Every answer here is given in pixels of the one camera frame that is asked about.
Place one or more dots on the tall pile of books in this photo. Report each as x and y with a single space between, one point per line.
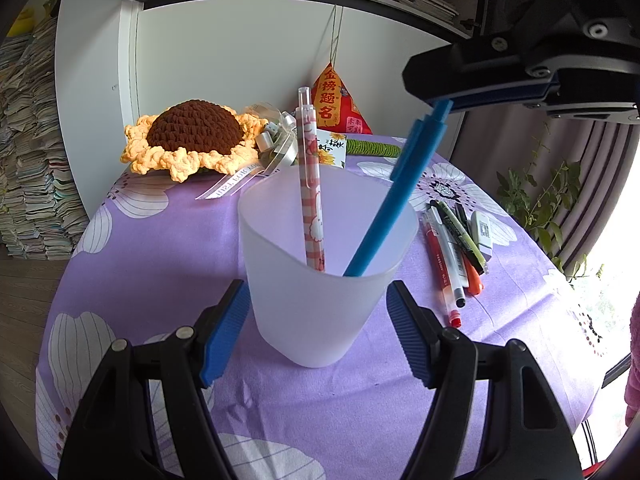
35 185

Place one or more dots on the red pyramid pouch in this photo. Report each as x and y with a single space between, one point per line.
335 100

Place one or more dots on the clear gel pen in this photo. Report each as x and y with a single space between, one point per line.
454 275

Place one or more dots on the orange marker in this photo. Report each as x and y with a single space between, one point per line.
472 280

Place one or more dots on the black pen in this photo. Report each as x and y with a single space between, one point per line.
462 215

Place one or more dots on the white ribbon bow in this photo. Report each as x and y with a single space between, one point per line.
272 142

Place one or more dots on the crochet sunflower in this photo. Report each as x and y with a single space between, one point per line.
192 125

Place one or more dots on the white cabinet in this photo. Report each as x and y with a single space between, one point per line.
225 60

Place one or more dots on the pink checked pen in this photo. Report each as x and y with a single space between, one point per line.
309 185

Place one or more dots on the red gel pen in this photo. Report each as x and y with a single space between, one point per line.
440 270

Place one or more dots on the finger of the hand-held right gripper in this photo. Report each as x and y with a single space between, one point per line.
600 105
465 67

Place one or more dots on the person's pink clothing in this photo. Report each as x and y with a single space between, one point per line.
634 360

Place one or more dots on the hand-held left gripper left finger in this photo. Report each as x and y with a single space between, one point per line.
225 332

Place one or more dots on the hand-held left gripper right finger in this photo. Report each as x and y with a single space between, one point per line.
407 335

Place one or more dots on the green highlighter pen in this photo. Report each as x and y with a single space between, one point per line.
465 240

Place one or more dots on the frosted plastic cup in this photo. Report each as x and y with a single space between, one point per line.
310 320

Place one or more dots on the purple floral tablecloth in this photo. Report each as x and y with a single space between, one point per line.
150 260

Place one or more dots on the yellow object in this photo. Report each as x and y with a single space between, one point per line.
32 17

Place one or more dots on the sunflower print card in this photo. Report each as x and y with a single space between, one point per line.
334 150

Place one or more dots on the blue pen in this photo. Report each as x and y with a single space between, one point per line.
390 200

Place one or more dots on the stack of magazines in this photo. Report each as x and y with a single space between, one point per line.
425 2

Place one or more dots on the green crochet stem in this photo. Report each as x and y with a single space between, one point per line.
372 147

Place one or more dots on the striped curtain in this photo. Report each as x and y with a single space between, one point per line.
600 170

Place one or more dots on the green potted plant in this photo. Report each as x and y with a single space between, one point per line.
545 210

